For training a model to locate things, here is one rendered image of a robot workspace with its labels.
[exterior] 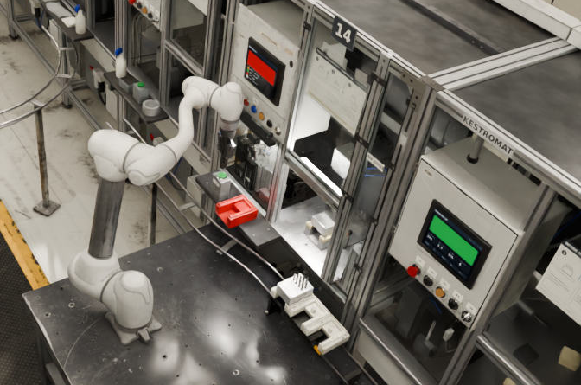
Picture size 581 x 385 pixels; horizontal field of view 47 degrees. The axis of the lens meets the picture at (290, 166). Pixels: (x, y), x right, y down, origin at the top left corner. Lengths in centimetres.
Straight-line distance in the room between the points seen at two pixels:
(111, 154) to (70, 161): 233
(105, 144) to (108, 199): 23
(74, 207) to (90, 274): 169
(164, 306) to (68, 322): 41
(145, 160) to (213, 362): 92
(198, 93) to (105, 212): 64
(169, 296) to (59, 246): 134
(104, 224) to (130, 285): 27
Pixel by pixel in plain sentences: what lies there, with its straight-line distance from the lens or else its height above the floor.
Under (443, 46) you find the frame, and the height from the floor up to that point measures 201.
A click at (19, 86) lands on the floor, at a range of 570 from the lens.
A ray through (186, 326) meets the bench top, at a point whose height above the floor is 68.
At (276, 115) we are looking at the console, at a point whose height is 148.
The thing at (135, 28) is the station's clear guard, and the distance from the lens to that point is 396.
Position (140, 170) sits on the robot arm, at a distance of 250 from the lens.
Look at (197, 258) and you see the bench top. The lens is 328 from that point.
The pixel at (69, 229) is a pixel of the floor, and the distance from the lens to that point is 439.
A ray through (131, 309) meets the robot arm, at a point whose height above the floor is 86.
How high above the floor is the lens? 306
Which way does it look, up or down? 38 degrees down
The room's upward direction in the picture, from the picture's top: 11 degrees clockwise
